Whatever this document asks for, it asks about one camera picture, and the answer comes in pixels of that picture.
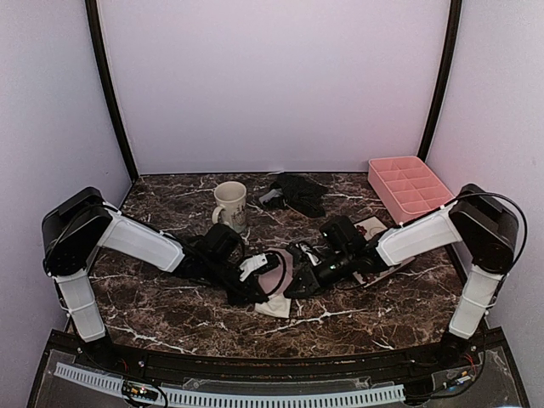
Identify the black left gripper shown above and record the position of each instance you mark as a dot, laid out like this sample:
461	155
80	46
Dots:
245	294

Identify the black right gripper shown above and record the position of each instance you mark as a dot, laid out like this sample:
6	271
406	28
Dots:
310	280

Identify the pink and white underwear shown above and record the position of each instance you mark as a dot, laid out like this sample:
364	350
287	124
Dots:
278	305

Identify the black striped underwear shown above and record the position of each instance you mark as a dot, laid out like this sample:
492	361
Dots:
293	191

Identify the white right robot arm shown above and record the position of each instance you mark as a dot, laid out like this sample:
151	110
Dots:
491	226

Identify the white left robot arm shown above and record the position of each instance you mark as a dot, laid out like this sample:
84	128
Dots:
76	228

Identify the cream ceramic mug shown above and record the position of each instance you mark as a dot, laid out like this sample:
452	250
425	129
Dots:
231	199

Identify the pink divided organizer tray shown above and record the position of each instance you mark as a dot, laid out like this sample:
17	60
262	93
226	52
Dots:
407	187

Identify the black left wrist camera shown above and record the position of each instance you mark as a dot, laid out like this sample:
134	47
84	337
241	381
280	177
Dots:
221	242

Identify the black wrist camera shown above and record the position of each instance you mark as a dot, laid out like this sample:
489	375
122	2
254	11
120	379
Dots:
221	242
342	235

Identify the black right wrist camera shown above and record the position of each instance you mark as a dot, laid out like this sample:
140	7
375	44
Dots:
342	235

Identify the black table edge rail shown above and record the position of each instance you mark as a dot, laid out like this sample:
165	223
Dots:
151	366

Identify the left circuit board with wires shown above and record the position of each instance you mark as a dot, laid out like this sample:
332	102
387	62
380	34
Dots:
138	393

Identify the circuit board with wires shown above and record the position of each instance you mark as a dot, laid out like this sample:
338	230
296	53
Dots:
138	393
455	381

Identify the right circuit board with wires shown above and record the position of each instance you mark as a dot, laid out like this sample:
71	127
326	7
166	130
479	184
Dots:
455	381

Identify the white slotted cable duct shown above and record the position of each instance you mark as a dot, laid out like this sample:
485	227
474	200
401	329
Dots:
229	394

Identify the black right frame post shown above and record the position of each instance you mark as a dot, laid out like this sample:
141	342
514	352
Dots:
449	46

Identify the black frame post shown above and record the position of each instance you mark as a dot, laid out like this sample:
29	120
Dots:
102	63
449	46

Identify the black left frame post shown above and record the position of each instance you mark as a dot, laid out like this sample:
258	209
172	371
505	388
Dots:
102	63

